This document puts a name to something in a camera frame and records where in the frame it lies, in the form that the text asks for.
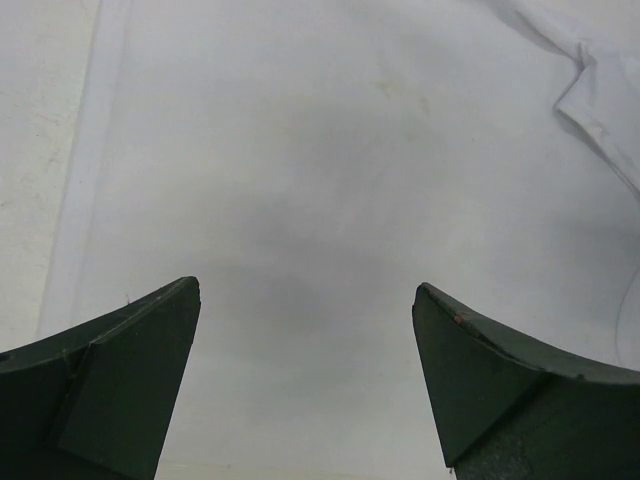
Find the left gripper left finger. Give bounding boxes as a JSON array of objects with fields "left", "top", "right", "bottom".
[{"left": 1, "top": 277, "right": 201, "bottom": 479}]

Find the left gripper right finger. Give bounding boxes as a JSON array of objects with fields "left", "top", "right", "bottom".
[{"left": 412, "top": 283, "right": 639, "bottom": 479}]

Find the white t shirt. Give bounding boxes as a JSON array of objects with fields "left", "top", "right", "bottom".
[{"left": 39, "top": 1, "right": 639, "bottom": 479}]

